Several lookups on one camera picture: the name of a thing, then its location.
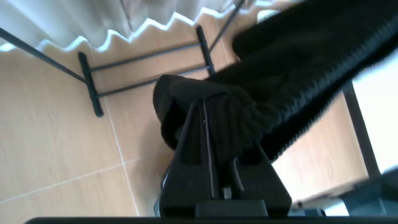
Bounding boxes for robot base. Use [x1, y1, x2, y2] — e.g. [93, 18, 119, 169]
[153, 166, 398, 218]

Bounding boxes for beige curtain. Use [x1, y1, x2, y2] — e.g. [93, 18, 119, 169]
[0, 0, 280, 52]

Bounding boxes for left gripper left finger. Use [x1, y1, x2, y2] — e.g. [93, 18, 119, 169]
[159, 98, 218, 218]

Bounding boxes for black shorts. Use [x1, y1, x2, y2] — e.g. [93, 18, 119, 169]
[152, 0, 398, 162]

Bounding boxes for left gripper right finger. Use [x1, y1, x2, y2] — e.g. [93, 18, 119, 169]
[231, 141, 293, 218]

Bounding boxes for black clothes rack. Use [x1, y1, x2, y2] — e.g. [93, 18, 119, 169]
[0, 0, 246, 118]

